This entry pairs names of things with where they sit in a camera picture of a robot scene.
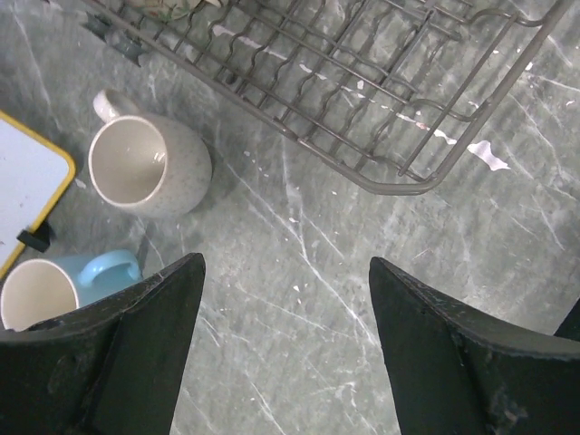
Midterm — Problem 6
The yellow framed whiteboard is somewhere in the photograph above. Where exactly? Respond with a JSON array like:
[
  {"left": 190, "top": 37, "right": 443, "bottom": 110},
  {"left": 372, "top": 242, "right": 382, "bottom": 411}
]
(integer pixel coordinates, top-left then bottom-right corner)
[{"left": 1, "top": 112, "right": 76, "bottom": 275}]

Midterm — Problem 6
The blue mug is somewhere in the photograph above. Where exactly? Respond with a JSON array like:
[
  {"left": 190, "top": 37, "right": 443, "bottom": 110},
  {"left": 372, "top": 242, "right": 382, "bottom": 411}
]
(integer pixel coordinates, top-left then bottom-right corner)
[{"left": 1, "top": 249, "right": 142, "bottom": 332}]

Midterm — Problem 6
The wire dish rack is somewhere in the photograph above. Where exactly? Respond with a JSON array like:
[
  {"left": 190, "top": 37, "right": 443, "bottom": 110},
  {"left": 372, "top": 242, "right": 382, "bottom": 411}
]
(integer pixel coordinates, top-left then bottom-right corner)
[{"left": 85, "top": 1, "right": 575, "bottom": 196}]

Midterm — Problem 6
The white speckled mug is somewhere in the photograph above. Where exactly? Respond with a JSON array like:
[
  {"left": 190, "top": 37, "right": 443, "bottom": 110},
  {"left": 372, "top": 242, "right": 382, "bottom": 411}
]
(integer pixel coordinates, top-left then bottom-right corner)
[{"left": 87, "top": 89, "right": 213, "bottom": 218}]

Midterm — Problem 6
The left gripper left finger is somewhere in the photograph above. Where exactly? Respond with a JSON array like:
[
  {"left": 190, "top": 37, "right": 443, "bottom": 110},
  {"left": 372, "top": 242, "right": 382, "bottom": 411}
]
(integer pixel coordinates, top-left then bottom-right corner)
[{"left": 1, "top": 253, "right": 206, "bottom": 434}]

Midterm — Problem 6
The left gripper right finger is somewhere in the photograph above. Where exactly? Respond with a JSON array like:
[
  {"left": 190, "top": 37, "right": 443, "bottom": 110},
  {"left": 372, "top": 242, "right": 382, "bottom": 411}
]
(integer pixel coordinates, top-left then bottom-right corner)
[{"left": 369, "top": 257, "right": 579, "bottom": 434}]

